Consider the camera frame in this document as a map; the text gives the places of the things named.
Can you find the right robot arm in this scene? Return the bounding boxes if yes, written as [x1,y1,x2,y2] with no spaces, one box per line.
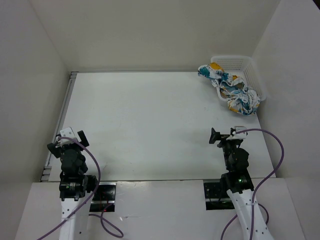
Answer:
[209,127,274,240]

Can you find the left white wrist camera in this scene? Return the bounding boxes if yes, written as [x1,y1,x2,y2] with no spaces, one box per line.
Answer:
[55,127,78,147]

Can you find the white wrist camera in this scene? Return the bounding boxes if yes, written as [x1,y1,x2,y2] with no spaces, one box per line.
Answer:
[227,126,248,141]
[55,127,78,147]

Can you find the white plastic basket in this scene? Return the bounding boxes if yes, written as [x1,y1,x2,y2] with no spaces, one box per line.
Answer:
[210,55,267,101]

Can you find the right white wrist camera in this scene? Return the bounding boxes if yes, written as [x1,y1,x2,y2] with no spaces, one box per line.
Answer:
[227,126,248,141]

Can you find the colourful printed shorts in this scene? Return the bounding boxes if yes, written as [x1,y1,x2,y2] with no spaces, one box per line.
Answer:
[197,62,261,116]

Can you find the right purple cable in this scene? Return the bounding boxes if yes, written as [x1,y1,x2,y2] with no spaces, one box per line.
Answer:
[220,128,285,240]

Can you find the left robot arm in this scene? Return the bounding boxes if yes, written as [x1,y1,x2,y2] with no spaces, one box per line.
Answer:
[47,127,100,240]

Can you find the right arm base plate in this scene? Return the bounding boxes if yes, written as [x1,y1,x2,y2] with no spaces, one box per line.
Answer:
[203,180,235,211]

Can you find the aluminium table edge rail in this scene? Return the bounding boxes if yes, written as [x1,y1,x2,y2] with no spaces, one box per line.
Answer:
[40,71,78,182]

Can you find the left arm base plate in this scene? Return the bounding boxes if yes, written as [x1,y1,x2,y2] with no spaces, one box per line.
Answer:
[89,182,117,213]

